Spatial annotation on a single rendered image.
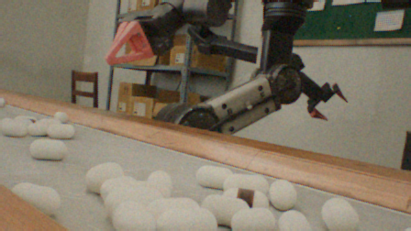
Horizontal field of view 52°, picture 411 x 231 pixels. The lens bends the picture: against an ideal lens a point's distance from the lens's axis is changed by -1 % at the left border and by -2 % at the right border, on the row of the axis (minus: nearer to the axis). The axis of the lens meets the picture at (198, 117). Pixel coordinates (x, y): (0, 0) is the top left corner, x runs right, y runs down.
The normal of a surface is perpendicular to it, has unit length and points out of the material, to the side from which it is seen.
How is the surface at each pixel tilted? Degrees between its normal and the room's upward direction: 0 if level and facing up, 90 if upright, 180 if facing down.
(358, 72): 90
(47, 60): 90
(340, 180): 45
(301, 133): 90
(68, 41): 90
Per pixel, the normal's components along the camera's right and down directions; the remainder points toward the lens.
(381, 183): -0.43, -0.73
